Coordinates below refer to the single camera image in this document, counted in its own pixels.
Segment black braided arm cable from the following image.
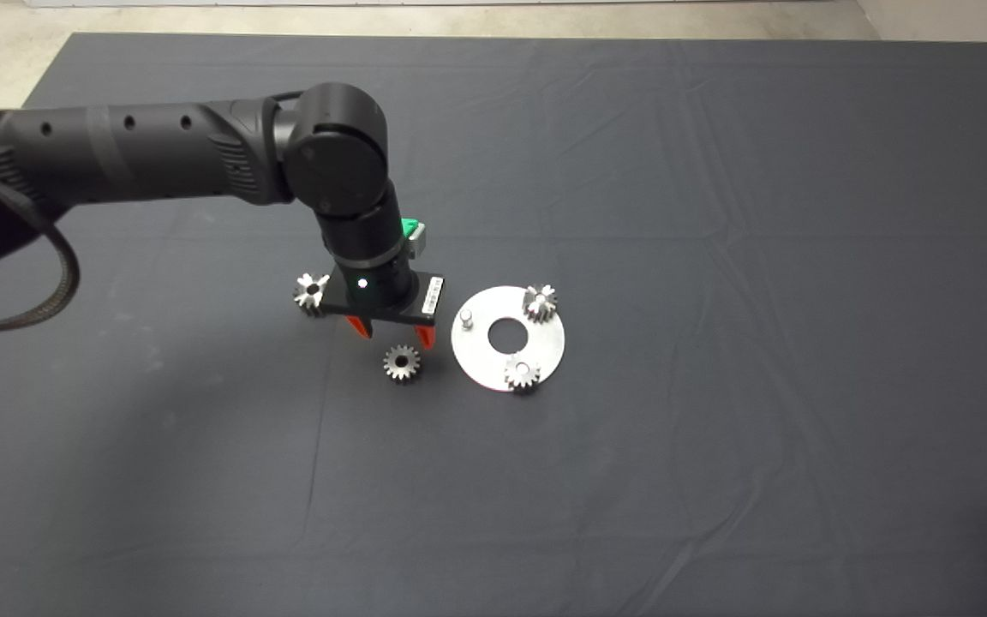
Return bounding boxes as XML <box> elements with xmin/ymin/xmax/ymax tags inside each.
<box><xmin>0</xmin><ymin>163</ymin><xmax>82</xmax><ymax>334</ymax></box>

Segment larger steel gear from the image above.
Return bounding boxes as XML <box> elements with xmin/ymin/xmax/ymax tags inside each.
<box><xmin>292</xmin><ymin>272</ymin><xmax>332</xmax><ymax>319</ymax></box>

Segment steel gear on plate peg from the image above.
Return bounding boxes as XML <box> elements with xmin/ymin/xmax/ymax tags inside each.
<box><xmin>504</xmin><ymin>354</ymin><xmax>543</xmax><ymax>394</ymax></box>
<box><xmin>523</xmin><ymin>284</ymin><xmax>561</xmax><ymax>326</ymax></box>

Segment smaller steel gear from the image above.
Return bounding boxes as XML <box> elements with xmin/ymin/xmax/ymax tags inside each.
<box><xmin>382</xmin><ymin>344</ymin><xmax>423</xmax><ymax>386</ymax></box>

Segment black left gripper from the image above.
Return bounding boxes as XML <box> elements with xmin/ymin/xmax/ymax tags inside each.
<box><xmin>326</xmin><ymin>249</ymin><xmax>446</xmax><ymax>353</ymax></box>

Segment round metal plate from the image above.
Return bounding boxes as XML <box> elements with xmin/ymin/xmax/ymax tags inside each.
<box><xmin>451</xmin><ymin>285</ymin><xmax>568</xmax><ymax>393</ymax></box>

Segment dark grey table cloth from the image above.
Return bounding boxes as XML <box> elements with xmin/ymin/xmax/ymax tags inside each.
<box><xmin>0</xmin><ymin>33</ymin><xmax>987</xmax><ymax>617</ymax></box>

